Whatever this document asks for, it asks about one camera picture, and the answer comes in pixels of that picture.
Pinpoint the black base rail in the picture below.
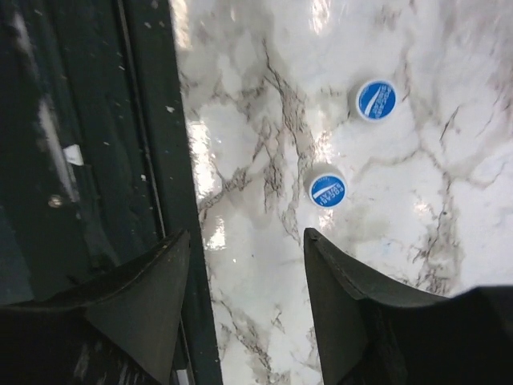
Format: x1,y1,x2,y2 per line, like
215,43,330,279
1,1,222,384

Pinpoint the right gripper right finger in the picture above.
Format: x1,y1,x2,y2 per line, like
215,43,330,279
304,228,512,384

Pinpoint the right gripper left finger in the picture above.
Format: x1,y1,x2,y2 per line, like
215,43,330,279
1,230,190,384

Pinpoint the blue cap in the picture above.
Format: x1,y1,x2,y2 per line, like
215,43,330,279
304,163,347,209
349,78,398,124

